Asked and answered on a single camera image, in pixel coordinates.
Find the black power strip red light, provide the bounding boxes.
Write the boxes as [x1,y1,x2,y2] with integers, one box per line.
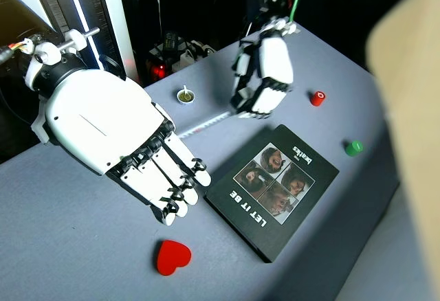
[147,45,173,82]

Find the thin white cable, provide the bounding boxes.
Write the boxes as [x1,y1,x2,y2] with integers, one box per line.
[155,0,173,43]

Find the white power plugs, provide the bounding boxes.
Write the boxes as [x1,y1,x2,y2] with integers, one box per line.
[178,39,217,71]

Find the blue grey table cloth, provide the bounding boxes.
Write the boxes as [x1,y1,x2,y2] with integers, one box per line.
[0,21,402,301]

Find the beige panel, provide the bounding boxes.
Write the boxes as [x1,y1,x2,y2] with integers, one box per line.
[366,0,440,223]

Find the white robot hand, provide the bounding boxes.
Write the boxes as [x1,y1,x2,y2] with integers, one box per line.
[229,29,296,120]
[43,69,212,227]

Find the red heart block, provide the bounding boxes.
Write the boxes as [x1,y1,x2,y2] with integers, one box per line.
[153,239,193,277]

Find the white measuring tape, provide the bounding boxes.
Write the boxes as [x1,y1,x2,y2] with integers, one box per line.
[178,87,257,140]

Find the black power adapter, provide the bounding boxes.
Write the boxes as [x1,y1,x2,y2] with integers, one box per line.
[162,31,178,54]

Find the red cylinder block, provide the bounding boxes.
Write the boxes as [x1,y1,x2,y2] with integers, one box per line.
[309,90,327,107]

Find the small white cup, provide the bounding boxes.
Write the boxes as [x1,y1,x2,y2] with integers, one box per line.
[176,87,196,105]

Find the white column with black rail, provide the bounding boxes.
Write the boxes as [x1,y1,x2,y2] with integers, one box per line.
[20,0,138,87]

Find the black Let It Be book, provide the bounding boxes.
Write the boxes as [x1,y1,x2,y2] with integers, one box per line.
[204,124,340,264]

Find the green cylinder block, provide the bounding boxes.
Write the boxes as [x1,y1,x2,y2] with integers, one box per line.
[344,140,364,157]

